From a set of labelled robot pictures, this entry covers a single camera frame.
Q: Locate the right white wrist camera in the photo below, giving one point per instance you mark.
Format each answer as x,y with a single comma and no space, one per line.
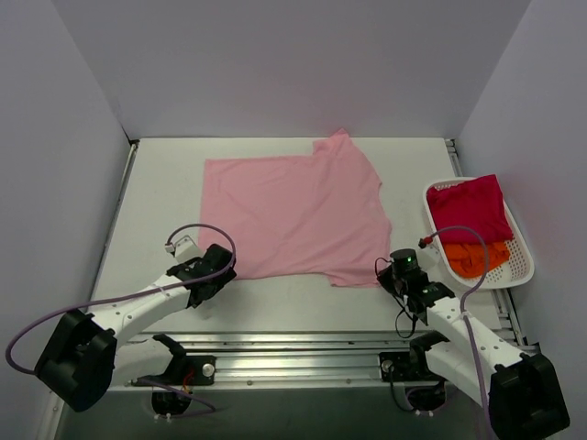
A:
428,242

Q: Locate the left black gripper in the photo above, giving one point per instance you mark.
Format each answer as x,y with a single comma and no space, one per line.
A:
218,264

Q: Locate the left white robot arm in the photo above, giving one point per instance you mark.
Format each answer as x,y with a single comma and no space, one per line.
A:
95,347

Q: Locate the aluminium mounting rail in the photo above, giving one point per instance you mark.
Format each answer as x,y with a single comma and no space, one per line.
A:
287,361

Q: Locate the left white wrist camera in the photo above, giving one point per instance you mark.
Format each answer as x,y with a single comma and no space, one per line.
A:
183,249

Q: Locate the pink t shirt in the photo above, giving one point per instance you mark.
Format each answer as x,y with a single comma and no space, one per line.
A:
307,214

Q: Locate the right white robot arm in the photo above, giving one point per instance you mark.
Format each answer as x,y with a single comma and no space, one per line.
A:
519,392

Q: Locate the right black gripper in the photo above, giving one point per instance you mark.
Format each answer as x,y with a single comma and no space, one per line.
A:
386,279

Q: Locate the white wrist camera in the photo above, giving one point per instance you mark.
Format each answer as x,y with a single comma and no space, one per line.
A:
183,249
428,242

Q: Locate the magenta t shirt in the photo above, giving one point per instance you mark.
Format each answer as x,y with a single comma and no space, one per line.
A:
477,204

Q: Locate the orange t shirt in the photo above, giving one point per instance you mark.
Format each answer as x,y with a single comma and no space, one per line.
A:
467,260

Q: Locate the white plastic basket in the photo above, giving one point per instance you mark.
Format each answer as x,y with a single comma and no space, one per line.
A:
518,270

